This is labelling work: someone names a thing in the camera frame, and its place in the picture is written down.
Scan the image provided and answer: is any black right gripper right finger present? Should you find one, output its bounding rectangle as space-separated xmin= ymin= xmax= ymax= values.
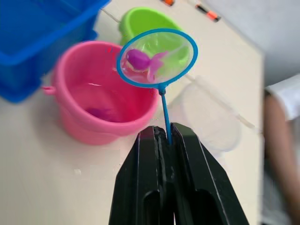
xmin=170 ymin=122 xmax=250 ymax=225

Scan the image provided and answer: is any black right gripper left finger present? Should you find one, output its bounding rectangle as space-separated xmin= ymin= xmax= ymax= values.
xmin=108 ymin=125 xmax=176 ymax=225

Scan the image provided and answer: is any blue hand net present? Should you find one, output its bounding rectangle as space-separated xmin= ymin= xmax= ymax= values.
xmin=116 ymin=28 xmax=199 ymax=145

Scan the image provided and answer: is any purple toy fish pink tail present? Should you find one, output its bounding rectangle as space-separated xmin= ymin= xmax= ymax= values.
xmin=126 ymin=49 xmax=169 ymax=83

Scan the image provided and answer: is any clear plastic cup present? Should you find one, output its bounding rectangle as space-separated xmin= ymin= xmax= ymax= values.
xmin=180 ymin=81 xmax=242 ymax=152

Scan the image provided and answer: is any pink plastic bucket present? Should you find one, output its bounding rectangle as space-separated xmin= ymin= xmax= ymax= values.
xmin=42 ymin=40 xmax=160 ymax=146

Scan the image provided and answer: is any green plastic bucket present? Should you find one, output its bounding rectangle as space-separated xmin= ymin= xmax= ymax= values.
xmin=119 ymin=7 xmax=190 ymax=68

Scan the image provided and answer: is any blue plastic tub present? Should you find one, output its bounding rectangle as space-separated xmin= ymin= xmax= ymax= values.
xmin=0 ymin=0 xmax=111 ymax=104

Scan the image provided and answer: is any person in white shirt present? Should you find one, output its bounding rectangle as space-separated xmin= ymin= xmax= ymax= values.
xmin=263 ymin=74 xmax=300 ymax=225

